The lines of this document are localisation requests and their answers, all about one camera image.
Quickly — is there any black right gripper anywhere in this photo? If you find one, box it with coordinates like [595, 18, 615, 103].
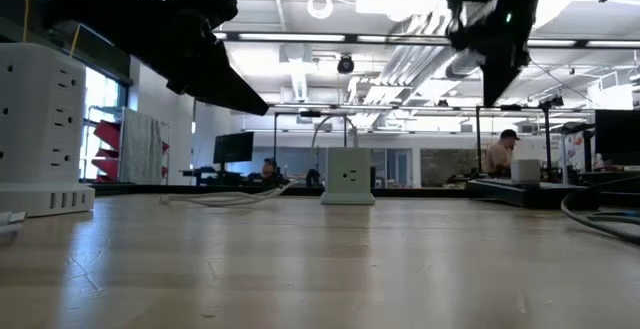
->
[442, 0, 551, 108]

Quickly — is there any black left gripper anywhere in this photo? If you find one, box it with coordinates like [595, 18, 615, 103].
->
[44, 0, 271, 118]

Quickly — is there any black USB cable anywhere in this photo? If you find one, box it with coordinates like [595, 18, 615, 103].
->
[559, 176, 640, 245]

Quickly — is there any white power strip tower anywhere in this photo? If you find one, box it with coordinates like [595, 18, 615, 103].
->
[0, 42, 96, 219]

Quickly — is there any black computer monitor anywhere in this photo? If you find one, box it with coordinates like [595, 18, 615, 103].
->
[593, 109, 640, 166]
[213, 131, 255, 166]

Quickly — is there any person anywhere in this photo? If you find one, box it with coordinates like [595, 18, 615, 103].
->
[484, 128, 521, 178]
[258, 157, 291, 186]

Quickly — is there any grey hanging cloth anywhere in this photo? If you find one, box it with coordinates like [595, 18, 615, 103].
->
[119, 107, 165, 185]

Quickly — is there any long black power strip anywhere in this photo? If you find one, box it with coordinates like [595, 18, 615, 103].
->
[467, 177, 601, 209]

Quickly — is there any white round ceiling fixture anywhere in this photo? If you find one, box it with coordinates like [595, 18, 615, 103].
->
[305, 0, 335, 21]

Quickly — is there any red shelf unit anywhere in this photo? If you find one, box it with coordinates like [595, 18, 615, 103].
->
[88, 106, 171, 184]

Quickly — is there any mint green power cube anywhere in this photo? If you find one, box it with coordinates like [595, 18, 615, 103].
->
[319, 147, 376, 206]

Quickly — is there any black overhead camera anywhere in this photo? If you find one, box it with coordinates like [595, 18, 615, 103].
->
[336, 53, 356, 76]

